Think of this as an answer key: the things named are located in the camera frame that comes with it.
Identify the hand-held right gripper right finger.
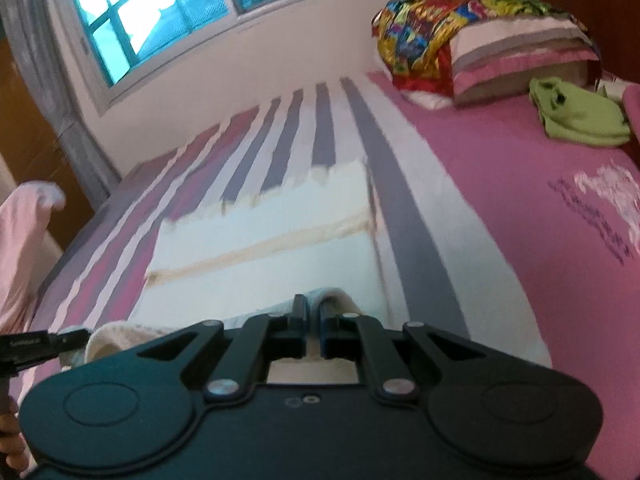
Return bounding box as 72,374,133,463
319,295,487,404

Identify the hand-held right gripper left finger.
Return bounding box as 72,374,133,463
134,294,309,400

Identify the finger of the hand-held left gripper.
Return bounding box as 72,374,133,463
49,327,94,358

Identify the white knit sweater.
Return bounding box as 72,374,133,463
84,159,387,397

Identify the person's left hand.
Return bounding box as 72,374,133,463
0,399,25,478

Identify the pale pink cloth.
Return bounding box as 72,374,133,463
0,181,67,337

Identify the pink grey striped bedsheet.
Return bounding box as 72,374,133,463
29,71,640,480

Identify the wooden wardrobe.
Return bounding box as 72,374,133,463
0,39,97,223

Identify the grey curtain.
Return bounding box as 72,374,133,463
0,0,122,198

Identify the colourful printed cloth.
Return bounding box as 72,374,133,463
371,0,587,97

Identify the pink striped pillow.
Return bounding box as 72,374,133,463
449,14,602,107

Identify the green garment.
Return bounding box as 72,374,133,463
529,76,633,149

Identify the window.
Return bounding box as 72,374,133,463
50,0,403,107

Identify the dark pink garment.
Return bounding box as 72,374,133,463
621,81,640,137

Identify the wooden headboard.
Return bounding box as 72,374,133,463
484,0,640,82

